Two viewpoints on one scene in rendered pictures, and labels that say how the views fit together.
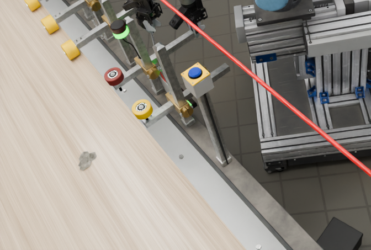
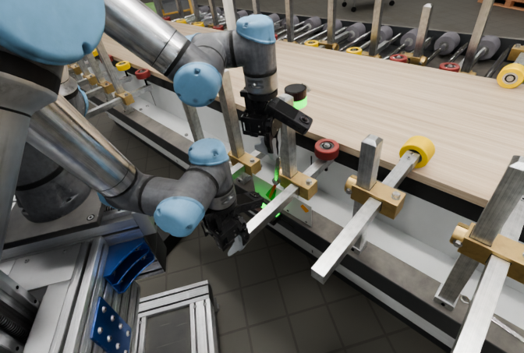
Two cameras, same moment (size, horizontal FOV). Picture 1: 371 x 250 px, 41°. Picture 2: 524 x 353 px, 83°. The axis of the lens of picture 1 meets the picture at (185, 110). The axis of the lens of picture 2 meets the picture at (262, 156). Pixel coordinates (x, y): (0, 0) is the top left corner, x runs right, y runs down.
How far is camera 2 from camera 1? 2.33 m
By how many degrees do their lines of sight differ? 89
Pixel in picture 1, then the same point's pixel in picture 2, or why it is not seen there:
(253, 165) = (231, 313)
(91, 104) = (331, 119)
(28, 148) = (368, 86)
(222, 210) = not seen: hidden behind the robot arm
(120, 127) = not seen: hidden behind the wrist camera
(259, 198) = (177, 139)
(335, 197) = (154, 288)
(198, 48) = not seen: outside the picture
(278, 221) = (166, 132)
